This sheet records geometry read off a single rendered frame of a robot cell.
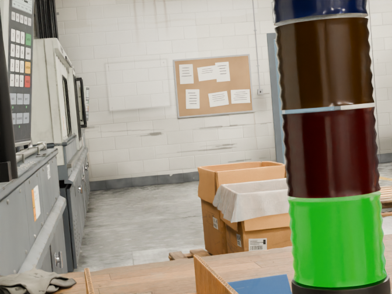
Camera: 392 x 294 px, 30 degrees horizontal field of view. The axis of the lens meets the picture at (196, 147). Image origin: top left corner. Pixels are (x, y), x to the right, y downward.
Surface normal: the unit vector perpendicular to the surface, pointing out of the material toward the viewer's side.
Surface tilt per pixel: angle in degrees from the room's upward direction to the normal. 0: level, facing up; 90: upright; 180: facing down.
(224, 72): 90
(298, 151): 76
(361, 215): 104
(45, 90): 90
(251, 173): 86
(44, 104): 90
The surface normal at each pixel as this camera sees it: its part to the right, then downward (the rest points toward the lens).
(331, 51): 0.01, 0.29
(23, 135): 1.00, 0.04
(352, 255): 0.10, -0.20
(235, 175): 0.20, -0.01
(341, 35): 0.26, 0.27
